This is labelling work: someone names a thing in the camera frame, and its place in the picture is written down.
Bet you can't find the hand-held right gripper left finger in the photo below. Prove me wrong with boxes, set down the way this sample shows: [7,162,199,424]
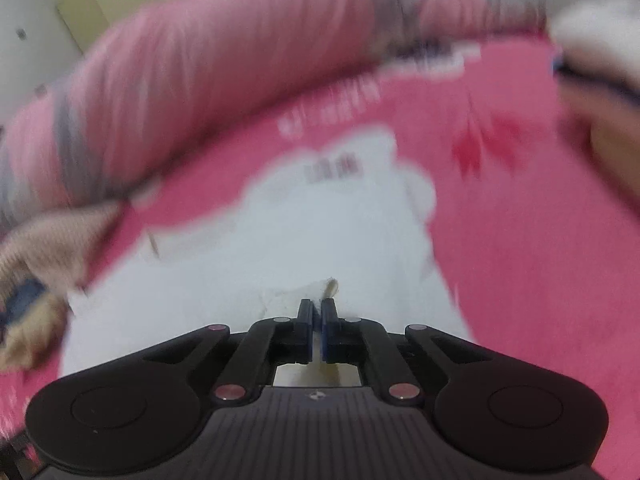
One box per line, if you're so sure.
[144,298,315,406]

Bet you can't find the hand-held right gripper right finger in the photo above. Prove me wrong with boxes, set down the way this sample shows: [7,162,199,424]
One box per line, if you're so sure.
[320,298,494,406]

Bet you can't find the white sweatshirt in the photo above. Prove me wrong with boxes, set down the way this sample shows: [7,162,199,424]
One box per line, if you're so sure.
[60,195,476,391]

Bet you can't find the pink floral blanket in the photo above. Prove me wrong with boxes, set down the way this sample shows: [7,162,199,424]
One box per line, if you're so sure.
[0,35,640,441]

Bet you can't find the pink and grey duvet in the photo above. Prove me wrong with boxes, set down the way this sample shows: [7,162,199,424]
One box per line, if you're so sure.
[0,0,551,231]

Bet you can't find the beige crumpled garment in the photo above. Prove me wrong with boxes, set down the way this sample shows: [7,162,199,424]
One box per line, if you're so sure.
[0,290,68,371]

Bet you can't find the blue jeans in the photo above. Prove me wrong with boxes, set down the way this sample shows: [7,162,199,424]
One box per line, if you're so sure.
[0,277,48,333]

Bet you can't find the beige folded garment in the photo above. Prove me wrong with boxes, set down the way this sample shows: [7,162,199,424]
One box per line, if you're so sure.
[585,120,640,206]

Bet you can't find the pink folded garment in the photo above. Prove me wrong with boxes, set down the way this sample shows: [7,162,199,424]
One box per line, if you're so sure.
[560,85,640,131]

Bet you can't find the black folded garment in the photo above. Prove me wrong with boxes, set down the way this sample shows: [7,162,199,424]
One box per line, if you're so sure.
[552,55,640,106]

